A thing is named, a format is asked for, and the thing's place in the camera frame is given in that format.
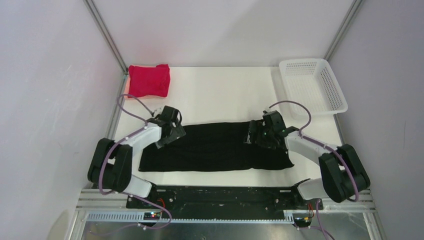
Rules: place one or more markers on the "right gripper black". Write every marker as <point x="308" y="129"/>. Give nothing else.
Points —
<point x="258" y="126"/>

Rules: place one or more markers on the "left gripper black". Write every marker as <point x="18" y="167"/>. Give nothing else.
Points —
<point x="178" y="132"/>

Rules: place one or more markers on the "black t shirt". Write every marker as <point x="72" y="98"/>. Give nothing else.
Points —
<point x="213" y="147"/>

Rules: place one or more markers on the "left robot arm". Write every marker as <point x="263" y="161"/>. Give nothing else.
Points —
<point x="111" y="167"/>

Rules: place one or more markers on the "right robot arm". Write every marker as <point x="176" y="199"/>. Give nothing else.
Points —
<point x="343" y="176"/>

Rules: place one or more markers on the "folded red t shirt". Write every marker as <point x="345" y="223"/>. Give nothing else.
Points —
<point x="149" y="81"/>

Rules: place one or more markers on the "folded peach t shirt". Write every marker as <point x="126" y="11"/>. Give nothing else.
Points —
<point x="127" y="87"/>

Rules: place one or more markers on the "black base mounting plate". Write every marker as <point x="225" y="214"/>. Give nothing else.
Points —
<point x="228" y="202"/>

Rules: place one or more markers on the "white plastic basket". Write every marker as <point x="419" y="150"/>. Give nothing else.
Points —
<point x="312" y="83"/>

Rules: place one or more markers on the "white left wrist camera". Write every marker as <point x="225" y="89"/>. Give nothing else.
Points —
<point x="157" y="112"/>

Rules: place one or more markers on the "aluminium front rail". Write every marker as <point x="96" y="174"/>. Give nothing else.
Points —
<point x="116" y="216"/>

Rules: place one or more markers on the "aluminium frame post left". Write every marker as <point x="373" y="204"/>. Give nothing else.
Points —
<point x="106" y="34"/>

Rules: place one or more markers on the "aluminium frame post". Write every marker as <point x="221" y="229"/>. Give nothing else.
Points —
<point x="106" y="34"/>
<point x="343" y="28"/>

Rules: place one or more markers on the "aluminium frame post right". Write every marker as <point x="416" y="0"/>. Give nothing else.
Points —
<point x="343" y="28"/>

